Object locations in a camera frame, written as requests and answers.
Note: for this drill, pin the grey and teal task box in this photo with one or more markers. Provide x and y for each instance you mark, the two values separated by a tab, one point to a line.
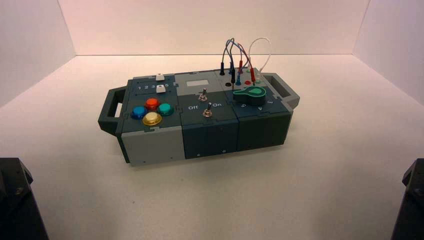
205	132

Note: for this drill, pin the blue dome push button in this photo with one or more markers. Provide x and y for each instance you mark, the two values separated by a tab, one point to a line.
138	112

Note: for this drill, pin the red dome push button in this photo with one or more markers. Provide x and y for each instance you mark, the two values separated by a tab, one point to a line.
152	103

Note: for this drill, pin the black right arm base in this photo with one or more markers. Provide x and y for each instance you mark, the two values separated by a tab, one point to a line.
410	208

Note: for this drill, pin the metal toggle switch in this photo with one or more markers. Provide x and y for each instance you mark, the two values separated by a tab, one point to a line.
208	111
203	95

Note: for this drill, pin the yellow dome push button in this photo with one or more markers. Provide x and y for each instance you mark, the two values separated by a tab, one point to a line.
152	119

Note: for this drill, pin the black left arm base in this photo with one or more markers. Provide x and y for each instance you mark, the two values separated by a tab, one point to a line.
16	205

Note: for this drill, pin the white slider cap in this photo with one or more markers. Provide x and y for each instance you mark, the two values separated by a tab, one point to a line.
160	89
160	77

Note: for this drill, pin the green rotary knob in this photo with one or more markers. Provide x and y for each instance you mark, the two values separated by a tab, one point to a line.
250	94

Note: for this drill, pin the green dome push button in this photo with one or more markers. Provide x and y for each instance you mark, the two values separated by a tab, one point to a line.
165	109

